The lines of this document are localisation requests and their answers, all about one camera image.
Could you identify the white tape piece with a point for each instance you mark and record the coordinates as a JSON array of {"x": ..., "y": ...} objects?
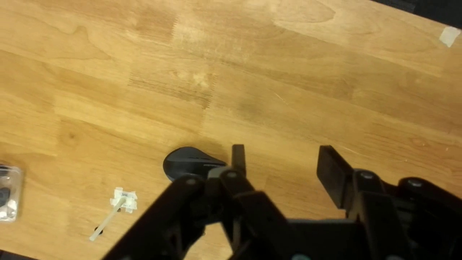
[{"x": 451, "y": 36}]

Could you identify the black computer mouse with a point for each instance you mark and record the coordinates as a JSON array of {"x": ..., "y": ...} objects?
[{"x": 190, "y": 162}]

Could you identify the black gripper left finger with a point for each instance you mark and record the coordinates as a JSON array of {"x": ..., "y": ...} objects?
[{"x": 241, "y": 203}]

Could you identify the small black screw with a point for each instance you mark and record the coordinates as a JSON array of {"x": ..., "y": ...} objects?
[{"x": 96, "y": 227}]

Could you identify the clear plastic container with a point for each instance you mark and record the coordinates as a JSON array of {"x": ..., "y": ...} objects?
[{"x": 10, "y": 192}]

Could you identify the white post on taped base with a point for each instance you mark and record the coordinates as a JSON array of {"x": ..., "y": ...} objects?
[{"x": 125, "y": 200}]

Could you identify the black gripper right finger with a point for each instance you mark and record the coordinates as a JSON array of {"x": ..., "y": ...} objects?
[{"x": 385, "y": 211}]

